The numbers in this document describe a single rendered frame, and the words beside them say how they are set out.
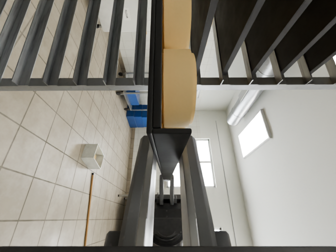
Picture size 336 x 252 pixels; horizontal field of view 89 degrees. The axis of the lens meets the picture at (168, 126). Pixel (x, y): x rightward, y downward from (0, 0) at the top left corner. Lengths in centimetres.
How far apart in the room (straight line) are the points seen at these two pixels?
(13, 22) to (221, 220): 475
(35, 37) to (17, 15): 14
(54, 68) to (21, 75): 10
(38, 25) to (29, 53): 13
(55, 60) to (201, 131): 490
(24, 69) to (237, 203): 483
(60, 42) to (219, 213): 463
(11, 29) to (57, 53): 21
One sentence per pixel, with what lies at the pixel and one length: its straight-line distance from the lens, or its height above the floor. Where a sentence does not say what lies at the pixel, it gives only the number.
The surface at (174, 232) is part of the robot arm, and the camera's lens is 45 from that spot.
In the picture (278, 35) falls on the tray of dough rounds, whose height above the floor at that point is 131.
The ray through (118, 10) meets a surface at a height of 87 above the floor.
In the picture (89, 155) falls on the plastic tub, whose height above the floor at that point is 10.
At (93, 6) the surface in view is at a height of 77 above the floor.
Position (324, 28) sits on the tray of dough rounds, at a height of 140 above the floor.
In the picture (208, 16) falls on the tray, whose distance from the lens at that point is 42.
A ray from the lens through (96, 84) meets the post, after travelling 60.
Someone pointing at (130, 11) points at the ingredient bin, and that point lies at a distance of 280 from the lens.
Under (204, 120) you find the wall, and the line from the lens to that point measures 556.
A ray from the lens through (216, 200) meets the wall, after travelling 487.
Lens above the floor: 104
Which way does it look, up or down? 1 degrees up
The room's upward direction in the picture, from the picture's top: 90 degrees clockwise
